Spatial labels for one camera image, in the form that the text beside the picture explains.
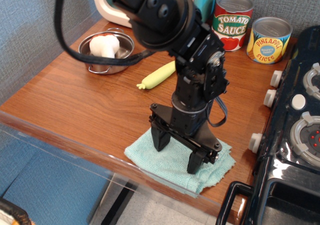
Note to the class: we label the white plush mushroom toy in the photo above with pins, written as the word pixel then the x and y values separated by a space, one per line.
pixel 104 46

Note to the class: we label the grey stove knob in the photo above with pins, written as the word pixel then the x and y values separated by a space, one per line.
pixel 276 78
pixel 269 97
pixel 254 142

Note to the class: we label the small steel pan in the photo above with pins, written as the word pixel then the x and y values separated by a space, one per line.
pixel 127 46

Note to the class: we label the pineapple slices can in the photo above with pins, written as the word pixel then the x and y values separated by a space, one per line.
pixel 268 41

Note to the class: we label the grey stove knob bottom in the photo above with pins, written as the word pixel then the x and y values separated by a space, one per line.
pixel 254 142

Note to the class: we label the spoon with yellow-green handle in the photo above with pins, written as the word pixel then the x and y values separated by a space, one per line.
pixel 157 77

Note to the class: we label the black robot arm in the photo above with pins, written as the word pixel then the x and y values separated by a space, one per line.
pixel 176 26

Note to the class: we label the grey stove knob top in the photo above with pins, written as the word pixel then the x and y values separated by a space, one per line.
pixel 276 78

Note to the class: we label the light blue cloth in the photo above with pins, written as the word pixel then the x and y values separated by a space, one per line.
pixel 169 166

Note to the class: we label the tomato sauce can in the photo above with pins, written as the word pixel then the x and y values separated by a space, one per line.
pixel 230 22

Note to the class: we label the teal toy microwave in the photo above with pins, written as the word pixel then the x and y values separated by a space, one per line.
pixel 111 13

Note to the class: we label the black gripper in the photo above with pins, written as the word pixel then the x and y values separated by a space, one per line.
pixel 191 129

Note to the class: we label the grey stove knob middle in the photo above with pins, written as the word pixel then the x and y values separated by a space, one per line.
pixel 269 97

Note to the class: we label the black toy stove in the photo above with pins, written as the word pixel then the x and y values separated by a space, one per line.
pixel 286 184

